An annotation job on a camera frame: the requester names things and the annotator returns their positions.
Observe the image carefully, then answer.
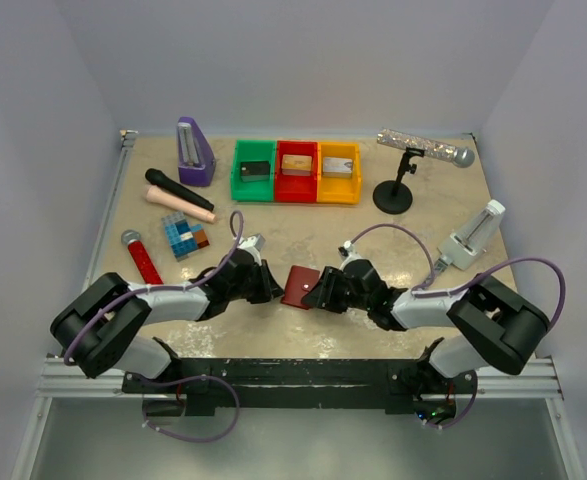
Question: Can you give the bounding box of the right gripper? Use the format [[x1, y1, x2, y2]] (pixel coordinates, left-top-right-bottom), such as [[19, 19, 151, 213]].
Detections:
[[300, 266, 372, 314]]

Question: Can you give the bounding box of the red leather card holder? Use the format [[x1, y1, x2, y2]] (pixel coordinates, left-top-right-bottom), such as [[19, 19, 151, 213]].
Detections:
[[280, 265, 320, 310]]

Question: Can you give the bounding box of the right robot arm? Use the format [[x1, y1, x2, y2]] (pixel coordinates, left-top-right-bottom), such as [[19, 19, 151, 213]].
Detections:
[[301, 259, 551, 398]]

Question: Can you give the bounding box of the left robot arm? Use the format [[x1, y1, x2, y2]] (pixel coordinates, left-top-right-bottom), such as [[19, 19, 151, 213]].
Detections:
[[50, 249, 284, 392]]

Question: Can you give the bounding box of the black card stack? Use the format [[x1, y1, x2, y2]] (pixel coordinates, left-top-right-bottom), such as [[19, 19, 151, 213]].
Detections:
[[239, 161, 271, 183]]

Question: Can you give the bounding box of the gold card stack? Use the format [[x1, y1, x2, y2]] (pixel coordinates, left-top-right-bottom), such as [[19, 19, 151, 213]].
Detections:
[[281, 154, 313, 177]]

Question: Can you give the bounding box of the silver card stack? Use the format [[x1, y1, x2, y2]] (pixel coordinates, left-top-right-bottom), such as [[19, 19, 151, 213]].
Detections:
[[322, 156, 354, 178]]

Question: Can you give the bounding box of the red plastic bin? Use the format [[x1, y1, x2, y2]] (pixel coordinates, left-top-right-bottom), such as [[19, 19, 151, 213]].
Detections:
[[274, 140, 318, 203]]

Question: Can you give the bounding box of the blue toy brick block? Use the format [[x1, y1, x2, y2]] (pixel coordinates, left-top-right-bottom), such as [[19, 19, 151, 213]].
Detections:
[[161, 212, 210, 261]]

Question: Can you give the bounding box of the yellow plastic bin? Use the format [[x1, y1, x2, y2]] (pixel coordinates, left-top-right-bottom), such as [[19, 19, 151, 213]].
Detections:
[[317, 141, 362, 205]]

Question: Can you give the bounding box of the green plastic bin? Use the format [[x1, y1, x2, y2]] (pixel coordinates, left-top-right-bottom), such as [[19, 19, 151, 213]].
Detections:
[[230, 139, 276, 202]]

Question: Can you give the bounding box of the black microphone stand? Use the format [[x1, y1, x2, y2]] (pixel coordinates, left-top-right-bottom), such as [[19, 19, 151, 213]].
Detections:
[[372, 148, 425, 215]]

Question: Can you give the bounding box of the white metronome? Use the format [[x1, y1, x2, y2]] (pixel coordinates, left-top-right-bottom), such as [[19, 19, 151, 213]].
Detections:
[[434, 200, 506, 276]]

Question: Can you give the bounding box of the purple metronome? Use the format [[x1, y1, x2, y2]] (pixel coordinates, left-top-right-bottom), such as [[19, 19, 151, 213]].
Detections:
[[176, 117, 216, 187]]

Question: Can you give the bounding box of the red glitter microphone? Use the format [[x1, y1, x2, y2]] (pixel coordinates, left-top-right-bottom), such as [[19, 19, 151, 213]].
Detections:
[[120, 229, 164, 285]]

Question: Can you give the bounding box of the pink microphone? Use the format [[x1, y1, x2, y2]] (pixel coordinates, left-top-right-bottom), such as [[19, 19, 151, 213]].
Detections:
[[144, 185, 216, 224]]

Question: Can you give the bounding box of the black microphone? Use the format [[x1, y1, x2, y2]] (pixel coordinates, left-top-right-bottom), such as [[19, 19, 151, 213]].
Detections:
[[145, 168, 214, 212]]

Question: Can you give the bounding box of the silver glitter microphone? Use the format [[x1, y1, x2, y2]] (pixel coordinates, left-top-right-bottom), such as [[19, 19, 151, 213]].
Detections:
[[377, 128, 475, 168]]

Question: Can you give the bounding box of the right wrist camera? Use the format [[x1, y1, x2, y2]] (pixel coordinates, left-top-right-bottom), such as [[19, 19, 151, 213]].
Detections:
[[338, 240, 363, 270]]

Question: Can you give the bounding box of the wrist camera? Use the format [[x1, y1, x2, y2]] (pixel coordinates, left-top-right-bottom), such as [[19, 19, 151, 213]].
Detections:
[[338, 240, 363, 270], [238, 234, 266, 265]]

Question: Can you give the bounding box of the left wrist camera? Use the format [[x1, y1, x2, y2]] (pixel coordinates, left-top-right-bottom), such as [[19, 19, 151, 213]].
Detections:
[[238, 234, 266, 265]]

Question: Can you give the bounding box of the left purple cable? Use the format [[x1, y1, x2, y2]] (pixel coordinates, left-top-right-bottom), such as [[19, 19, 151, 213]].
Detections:
[[62, 209, 246, 444]]

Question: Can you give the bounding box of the purple cable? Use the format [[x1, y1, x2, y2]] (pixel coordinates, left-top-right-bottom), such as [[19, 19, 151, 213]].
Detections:
[[62, 209, 246, 444], [345, 223, 569, 431]]

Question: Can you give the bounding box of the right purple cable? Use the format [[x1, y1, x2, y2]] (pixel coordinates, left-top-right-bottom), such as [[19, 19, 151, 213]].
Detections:
[[345, 223, 569, 431]]

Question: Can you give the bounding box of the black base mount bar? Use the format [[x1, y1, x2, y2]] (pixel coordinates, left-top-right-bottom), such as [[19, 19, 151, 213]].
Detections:
[[122, 358, 477, 416]]

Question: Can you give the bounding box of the aluminium frame rail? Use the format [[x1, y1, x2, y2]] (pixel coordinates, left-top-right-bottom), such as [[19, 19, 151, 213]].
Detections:
[[36, 130, 138, 399]]

